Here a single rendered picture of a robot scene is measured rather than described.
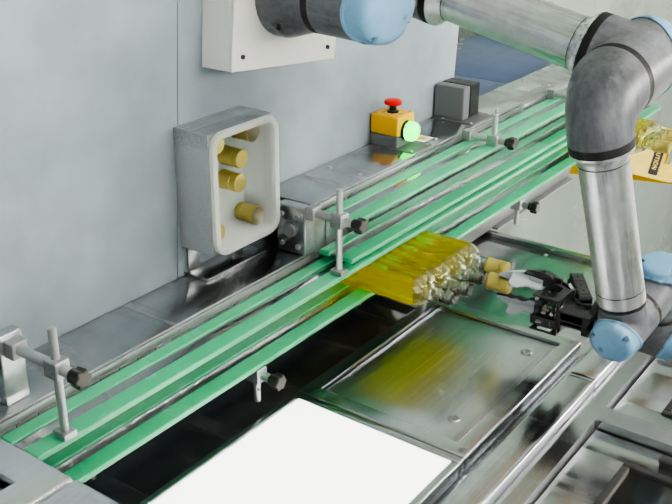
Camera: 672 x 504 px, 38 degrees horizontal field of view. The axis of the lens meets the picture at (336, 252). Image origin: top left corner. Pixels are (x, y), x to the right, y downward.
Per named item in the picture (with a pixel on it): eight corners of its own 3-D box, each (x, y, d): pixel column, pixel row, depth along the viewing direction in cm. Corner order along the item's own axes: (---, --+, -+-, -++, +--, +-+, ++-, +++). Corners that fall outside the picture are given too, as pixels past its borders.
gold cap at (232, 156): (216, 147, 171) (235, 151, 169) (230, 142, 174) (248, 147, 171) (217, 166, 172) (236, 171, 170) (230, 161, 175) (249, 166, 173)
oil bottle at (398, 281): (332, 281, 192) (424, 311, 181) (332, 255, 190) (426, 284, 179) (348, 271, 197) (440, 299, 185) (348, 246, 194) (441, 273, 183)
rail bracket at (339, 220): (304, 267, 182) (358, 284, 176) (303, 183, 175) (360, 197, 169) (313, 261, 184) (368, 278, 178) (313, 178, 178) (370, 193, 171)
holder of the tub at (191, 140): (182, 273, 175) (214, 285, 171) (172, 127, 164) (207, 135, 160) (244, 243, 188) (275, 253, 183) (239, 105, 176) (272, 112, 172)
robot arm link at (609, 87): (610, 74, 128) (646, 374, 150) (646, 45, 135) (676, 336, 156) (533, 73, 136) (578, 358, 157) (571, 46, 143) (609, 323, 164)
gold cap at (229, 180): (214, 171, 172) (233, 176, 170) (228, 166, 175) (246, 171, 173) (215, 190, 174) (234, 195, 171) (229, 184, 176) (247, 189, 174)
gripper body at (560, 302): (529, 291, 175) (592, 309, 168) (549, 274, 181) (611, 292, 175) (525, 328, 178) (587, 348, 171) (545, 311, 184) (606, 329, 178)
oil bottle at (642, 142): (568, 141, 278) (665, 160, 263) (570, 122, 275) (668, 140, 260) (575, 136, 282) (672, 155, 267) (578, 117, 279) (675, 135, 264)
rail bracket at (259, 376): (216, 391, 171) (274, 416, 164) (214, 357, 168) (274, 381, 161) (231, 381, 174) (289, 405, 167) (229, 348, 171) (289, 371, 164)
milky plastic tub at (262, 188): (181, 248, 172) (218, 260, 168) (173, 126, 163) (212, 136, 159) (245, 218, 185) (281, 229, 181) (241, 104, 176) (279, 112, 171)
